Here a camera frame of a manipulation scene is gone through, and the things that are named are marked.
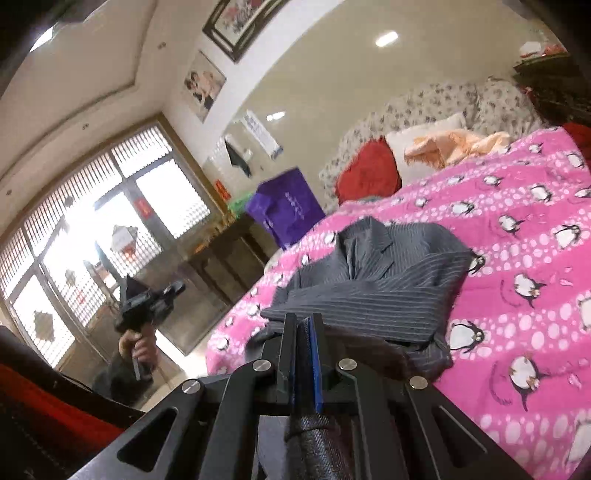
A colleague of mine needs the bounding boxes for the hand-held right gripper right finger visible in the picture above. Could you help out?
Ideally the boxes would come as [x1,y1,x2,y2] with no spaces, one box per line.
[307,313,532,480]

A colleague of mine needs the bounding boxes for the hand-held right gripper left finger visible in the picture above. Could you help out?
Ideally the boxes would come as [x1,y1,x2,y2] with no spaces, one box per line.
[69,313,305,480]

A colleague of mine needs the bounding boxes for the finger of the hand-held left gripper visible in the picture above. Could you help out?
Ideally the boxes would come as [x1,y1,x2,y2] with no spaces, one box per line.
[159,281,187,304]

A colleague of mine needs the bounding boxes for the grey pinstriped suit jacket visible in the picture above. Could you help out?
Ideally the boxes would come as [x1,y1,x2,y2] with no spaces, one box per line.
[260,216,474,381]

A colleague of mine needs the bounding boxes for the person's left forearm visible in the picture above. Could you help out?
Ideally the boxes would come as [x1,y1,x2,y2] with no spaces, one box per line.
[90,355,153,407]

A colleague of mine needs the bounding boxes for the person's left hand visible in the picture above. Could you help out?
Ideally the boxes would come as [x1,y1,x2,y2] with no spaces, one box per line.
[117,330,158,374]

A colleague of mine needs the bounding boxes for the dark wooden side table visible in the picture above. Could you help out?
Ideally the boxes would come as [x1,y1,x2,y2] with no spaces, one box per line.
[178,215,282,319]

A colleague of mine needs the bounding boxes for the latticed window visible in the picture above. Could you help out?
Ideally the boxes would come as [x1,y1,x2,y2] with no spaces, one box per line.
[0,122,213,370]

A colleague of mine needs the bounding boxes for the green plastic item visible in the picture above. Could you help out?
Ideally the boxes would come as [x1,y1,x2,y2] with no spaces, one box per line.
[228,194,254,220]

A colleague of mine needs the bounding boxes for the red and black garment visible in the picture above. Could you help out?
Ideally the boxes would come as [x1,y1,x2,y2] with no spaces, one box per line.
[0,325,144,480]

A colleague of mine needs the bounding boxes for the purple shopping bag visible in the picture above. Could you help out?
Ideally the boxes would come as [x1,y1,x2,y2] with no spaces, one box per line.
[246,167,326,250]

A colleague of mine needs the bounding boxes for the dark hanging cloth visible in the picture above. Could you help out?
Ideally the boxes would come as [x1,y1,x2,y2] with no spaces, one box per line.
[225,138,253,178]

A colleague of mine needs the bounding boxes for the red ruffled pillow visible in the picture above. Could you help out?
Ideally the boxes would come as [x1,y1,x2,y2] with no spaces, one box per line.
[335,138,402,206]

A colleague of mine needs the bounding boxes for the white pillow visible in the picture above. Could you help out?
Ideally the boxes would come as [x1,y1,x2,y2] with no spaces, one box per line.
[385,112,467,183]

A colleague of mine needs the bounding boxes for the pink penguin blanket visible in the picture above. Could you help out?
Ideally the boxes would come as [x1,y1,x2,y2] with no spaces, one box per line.
[203,127,591,480]

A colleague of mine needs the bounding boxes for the peach fringed cloth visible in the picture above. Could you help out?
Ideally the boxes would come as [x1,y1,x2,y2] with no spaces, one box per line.
[404,130,512,169]

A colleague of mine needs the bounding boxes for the framed flower painting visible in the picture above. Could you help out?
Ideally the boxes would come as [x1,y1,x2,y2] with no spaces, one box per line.
[202,0,289,64]

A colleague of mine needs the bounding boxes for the floral grey headboard cushion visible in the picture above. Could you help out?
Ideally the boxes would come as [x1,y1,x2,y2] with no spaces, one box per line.
[318,76,543,213]

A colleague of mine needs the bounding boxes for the red cloth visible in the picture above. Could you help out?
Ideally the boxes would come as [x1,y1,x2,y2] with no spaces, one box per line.
[561,121,591,160]

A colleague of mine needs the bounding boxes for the dark carved wooden cabinet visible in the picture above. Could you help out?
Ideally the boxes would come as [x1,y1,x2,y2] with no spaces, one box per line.
[512,51,591,139]

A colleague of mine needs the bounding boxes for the pile of assorted packets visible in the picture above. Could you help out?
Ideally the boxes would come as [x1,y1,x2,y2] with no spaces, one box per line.
[519,41,571,61]

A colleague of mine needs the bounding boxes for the wall poster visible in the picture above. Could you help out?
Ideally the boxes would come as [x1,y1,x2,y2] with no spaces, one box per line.
[182,51,227,123]

